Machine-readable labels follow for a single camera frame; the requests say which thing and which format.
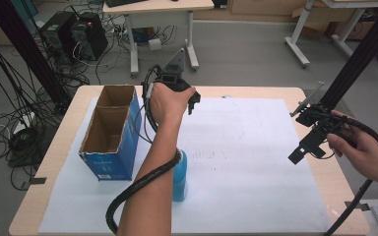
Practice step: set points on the wooden desk with white legs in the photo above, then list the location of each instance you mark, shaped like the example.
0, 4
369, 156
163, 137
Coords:
164, 6

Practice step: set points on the blue cardboard box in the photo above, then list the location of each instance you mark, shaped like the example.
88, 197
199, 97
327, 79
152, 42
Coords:
111, 137

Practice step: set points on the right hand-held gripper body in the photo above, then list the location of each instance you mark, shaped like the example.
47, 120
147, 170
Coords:
318, 118

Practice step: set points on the person's left hand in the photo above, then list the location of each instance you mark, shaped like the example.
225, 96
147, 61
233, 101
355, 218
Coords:
165, 105

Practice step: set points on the white table frame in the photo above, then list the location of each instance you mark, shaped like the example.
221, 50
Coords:
300, 36

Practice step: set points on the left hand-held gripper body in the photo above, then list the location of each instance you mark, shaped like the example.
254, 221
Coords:
174, 80

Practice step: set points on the black computer tower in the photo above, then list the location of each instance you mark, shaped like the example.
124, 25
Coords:
90, 36
57, 36

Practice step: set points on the white power strip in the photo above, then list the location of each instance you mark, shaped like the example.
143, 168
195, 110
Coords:
23, 122

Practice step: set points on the white paper sheet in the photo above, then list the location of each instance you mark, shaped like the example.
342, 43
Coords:
249, 170

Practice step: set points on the blue plastic bottle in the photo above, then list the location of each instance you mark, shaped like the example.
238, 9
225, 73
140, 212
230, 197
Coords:
179, 180

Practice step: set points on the grey tape strip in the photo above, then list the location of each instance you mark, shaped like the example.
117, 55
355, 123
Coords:
357, 206
37, 180

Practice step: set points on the black keyboard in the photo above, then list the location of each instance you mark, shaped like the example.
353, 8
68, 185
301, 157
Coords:
124, 2

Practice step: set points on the person's right hand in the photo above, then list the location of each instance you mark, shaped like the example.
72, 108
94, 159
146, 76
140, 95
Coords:
364, 154

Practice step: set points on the black metal frame post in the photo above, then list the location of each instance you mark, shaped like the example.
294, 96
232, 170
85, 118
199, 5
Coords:
29, 55
361, 55

